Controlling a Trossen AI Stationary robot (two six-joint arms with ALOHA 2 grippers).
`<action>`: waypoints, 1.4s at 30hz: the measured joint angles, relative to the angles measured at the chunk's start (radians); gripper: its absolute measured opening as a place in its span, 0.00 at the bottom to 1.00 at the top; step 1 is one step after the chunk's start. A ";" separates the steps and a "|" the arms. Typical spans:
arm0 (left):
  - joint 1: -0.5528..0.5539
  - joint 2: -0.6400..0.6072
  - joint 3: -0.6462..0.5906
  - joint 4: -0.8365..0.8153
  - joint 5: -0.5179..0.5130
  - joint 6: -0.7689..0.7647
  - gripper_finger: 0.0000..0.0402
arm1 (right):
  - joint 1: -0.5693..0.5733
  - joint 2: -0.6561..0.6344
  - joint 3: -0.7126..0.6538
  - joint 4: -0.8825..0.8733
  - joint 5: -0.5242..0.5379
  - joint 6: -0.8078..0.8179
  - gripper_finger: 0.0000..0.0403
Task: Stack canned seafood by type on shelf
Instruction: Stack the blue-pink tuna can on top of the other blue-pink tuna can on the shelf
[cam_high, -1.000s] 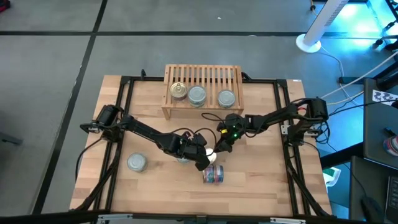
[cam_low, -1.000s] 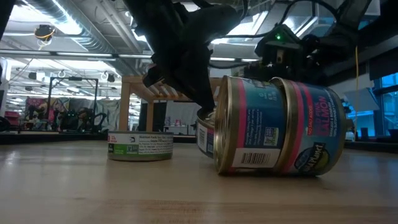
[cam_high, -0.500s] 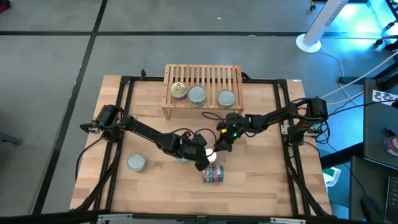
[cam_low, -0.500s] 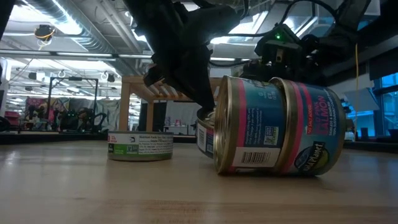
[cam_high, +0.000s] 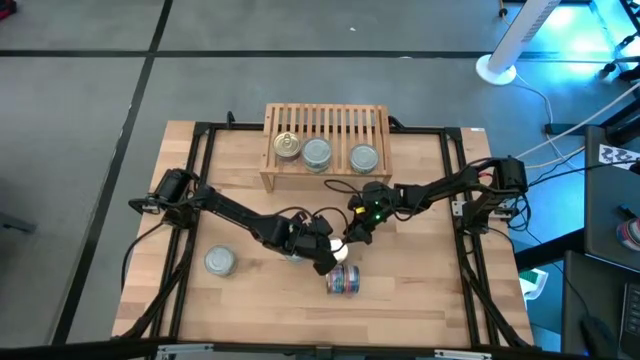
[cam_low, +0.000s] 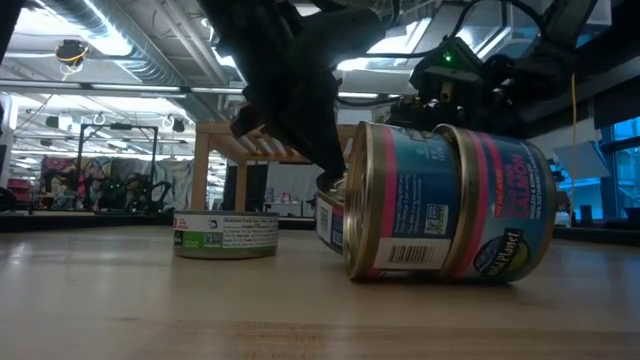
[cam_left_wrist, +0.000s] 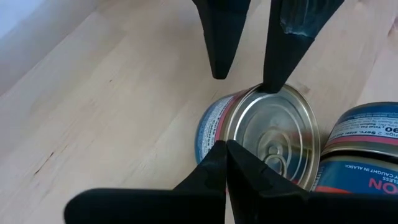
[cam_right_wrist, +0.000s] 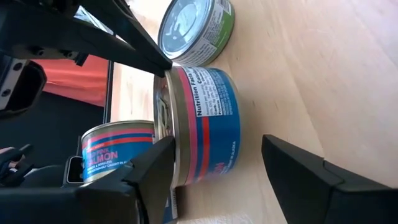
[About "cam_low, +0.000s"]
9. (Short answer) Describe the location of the long white ceiling light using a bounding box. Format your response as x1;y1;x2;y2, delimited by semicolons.
0;78;401;101

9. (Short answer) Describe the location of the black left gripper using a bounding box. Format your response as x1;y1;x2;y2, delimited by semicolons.
197;0;387;178

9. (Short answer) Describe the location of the colourful patterned cloth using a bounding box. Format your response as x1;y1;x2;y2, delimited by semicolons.
39;155;114;210

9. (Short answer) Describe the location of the green white tuna can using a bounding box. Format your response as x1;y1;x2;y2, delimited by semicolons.
173;210;280;260

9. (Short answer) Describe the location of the black yellow ceiling device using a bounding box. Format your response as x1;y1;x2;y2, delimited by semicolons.
53;38;90;69

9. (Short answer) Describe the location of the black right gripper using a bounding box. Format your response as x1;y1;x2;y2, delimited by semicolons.
388;37;501;132

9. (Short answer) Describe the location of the white angled panel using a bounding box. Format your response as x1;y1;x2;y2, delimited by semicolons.
554;140;612;181

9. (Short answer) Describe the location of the black upright panel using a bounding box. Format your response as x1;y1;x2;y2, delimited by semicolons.
222;162;271;212

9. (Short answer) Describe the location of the black metal frame rig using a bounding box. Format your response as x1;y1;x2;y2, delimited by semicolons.
76;122;160;214

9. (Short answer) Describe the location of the wooden slatted shelf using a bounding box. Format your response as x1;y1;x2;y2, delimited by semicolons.
191;121;359;212

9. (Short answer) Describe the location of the blue pink salmon can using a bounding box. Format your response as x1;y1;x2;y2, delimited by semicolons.
434;124;557;284
313;172;354;257
343;121;464;281

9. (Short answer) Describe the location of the red storage box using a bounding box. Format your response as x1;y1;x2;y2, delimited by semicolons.
7;178;34;205

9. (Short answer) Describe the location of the blue lit window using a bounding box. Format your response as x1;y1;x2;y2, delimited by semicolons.
598;116;640;221

